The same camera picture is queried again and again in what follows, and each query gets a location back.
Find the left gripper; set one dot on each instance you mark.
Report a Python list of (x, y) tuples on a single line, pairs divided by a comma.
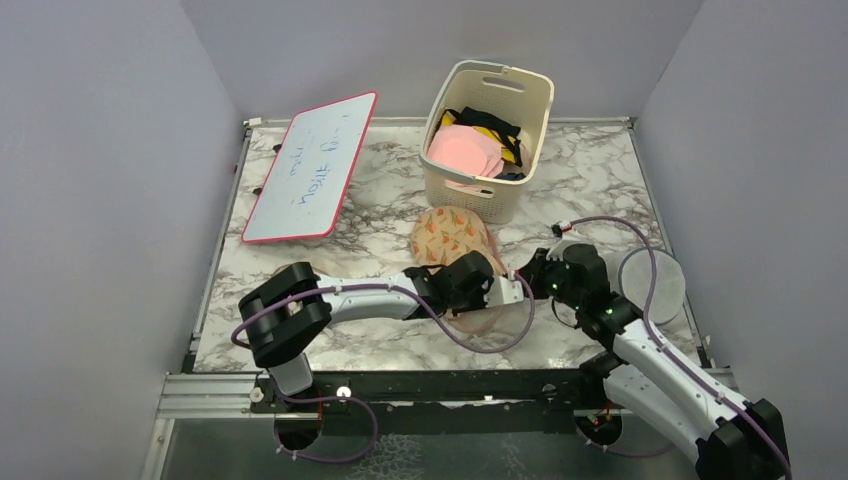
[(486, 296)]

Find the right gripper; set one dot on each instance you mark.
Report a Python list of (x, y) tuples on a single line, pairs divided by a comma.
[(534, 270)]

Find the floral mesh laundry bag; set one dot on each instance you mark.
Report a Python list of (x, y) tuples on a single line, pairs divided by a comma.
[(440, 236)]

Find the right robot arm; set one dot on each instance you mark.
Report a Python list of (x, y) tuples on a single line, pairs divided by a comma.
[(722, 433)]

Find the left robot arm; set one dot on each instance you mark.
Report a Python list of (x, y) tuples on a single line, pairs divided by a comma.
[(283, 316)]

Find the cream plastic laundry basket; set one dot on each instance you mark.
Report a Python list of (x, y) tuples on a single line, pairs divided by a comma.
[(520, 97)]

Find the pink cloth in basket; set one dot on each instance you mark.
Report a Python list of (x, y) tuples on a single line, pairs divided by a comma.
[(464, 149)]

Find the black and yellow garment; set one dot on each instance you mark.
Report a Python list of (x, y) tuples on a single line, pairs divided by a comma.
[(491, 126)]

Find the red-framed whiteboard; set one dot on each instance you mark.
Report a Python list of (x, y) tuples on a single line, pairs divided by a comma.
[(304, 189)]

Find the black mounting rail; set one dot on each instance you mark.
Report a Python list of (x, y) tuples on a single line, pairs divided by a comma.
[(360, 404)]

